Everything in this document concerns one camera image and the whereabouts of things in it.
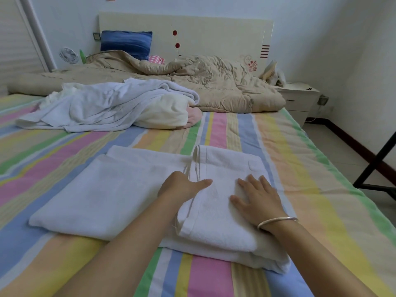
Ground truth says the person's left hand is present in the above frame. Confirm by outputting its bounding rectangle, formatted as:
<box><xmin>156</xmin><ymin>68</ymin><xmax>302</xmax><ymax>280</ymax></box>
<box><xmin>156</xmin><ymin>170</ymin><xmax>214</xmax><ymax>211</ymax></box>

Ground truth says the person's right hand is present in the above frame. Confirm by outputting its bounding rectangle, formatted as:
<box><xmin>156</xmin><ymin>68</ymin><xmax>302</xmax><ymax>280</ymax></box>
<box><xmin>229</xmin><ymin>174</ymin><xmax>292</xmax><ymax>229</ymax></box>

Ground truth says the pink fleece blanket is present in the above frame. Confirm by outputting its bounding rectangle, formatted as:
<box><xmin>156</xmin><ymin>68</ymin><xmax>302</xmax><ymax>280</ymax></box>
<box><xmin>182</xmin><ymin>107</ymin><xmax>203</xmax><ymax>129</ymax></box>

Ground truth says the white towel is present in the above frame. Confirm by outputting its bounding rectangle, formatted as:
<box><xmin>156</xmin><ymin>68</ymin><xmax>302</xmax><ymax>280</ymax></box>
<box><xmin>28</xmin><ymin>144</ymin><xmax>292</xmax><ymax>274</ymax></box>
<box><xmin>15</xmin><ymin>78</ymin><xmax>200</xmax><ymax>133</ymax></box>

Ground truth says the cream fleece blanket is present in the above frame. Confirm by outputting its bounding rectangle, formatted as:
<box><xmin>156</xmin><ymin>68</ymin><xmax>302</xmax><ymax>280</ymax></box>
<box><xmin>133</xmin><ymin>96</ymin><xmax>189</xmax><ymax>130</ymax></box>

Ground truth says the person's left forearm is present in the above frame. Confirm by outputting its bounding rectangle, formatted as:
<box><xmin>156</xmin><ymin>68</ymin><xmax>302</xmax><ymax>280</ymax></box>
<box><xmin>52</xmin><ymin>198</ymin><xmax>193</xmax><ymax>297</ymax></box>

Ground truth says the person's right forearm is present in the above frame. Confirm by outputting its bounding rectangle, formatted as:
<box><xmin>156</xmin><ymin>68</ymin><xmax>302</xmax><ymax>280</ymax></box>
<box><xmin>266</xmin><ymin>221</ymin><xmax>378</xmax><ymax>297</ymax></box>

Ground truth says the striped pastel bed sheet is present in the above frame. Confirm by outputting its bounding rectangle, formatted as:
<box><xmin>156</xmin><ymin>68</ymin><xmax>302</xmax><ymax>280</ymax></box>
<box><xmin>0</xmin><ymin>92</ymin><xmax>396</xmax><ymax>297</ymax></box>

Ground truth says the dark brown baseboard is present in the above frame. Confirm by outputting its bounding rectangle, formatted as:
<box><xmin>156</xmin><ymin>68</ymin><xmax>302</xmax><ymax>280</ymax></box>
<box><xmin>306</xmin><ymin>117</ymin><xmax>396</xmax><ymax>183</ymax></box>

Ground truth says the white nightstand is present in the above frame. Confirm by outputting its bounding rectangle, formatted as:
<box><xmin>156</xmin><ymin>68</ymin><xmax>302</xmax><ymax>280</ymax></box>
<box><xmin>275</xmin><ymin>82</ymin><xmax>323</xmax><ymax>127</ymax></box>

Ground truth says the beige quilt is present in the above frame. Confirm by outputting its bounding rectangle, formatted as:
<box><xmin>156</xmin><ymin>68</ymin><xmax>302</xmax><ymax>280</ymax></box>
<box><xmin>7</xmin><ymin>50</ymin><xmax>287</xmax><ymax>114</ymax></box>

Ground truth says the black clothes rack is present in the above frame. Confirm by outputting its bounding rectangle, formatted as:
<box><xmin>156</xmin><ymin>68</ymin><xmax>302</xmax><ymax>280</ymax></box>
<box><xmin>353</xmin><ymin>132</ymin><xmax>396</xmax><ymax>200</ymax></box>

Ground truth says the cream plush toy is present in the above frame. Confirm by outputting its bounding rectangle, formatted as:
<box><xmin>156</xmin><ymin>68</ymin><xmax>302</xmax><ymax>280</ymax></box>
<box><xmin>260</xmin><ymin>60</ymin><xmax>287</xmax><ymax>87</ymax></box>

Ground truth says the blue pillow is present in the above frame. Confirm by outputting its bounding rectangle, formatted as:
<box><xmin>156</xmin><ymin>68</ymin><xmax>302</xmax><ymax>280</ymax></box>
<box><xmin>100</xmin><ymin>30</ymin><xmax>153</xmax><ymax>61</ymax></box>

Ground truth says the white headboard with red dots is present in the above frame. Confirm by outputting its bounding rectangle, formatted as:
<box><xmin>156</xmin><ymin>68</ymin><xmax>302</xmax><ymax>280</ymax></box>
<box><xmin>98</xmin><ymin>12</ymin><xmax>275</xmax><ymax>78</ymax></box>

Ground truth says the small white desk fan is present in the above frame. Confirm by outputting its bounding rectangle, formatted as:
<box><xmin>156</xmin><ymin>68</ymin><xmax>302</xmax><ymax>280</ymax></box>
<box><xmin>59</xmin><ymin>47</ymin><xmax>80</xmax><ymax>66</ymax></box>

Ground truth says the silver bracelet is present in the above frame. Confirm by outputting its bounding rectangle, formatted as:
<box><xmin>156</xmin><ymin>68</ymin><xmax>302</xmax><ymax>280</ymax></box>
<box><xmin>257</xmin><ymin>216</ymin><xmax>299</xmax><ymax>231</ymax></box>

